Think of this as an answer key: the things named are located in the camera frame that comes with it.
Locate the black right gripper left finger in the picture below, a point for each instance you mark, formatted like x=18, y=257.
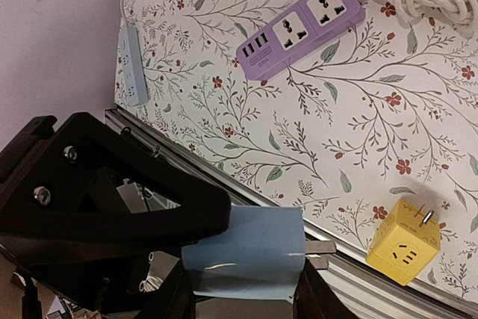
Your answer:
x=59, y=188

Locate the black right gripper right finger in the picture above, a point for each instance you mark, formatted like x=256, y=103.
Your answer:
x=314, y=299

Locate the blue plug adapter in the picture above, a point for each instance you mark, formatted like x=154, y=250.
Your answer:
x=259, y=257

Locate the purple power strip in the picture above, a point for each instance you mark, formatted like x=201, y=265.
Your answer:
x=301, y=29

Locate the yellow cube socket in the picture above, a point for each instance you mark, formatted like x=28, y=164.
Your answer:
x=405, y=243

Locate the light blue power strip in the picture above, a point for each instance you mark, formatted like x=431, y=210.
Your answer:
x=132, y=66

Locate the floral patterned table mat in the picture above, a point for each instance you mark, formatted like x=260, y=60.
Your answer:
x=388, y=111

